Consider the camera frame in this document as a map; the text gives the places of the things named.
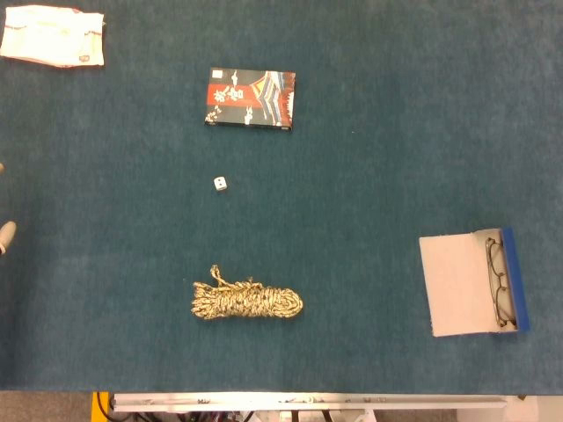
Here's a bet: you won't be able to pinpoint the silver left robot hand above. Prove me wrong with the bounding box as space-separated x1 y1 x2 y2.
0 162 18 257

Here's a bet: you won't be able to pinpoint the crumpled white cloth bag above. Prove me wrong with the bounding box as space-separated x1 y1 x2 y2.
0 4 106 69

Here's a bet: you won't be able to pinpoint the black red playing card box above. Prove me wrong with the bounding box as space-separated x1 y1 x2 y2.
203 67 296 132

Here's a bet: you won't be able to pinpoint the open blue glasses case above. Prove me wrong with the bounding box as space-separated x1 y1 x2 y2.
418 226 531 338

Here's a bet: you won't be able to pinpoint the thin-framed eyeglasses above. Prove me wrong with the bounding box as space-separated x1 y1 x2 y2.
485 236 515 328

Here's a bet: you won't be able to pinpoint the yellow frame bracket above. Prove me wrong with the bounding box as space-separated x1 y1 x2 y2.
91 390 111 422

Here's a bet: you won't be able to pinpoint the coiled beige braided rope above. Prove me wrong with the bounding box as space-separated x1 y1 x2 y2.
190 264 304 322

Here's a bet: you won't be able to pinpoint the aluminium table edge rail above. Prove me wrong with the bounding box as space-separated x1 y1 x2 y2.
109 391 508 413

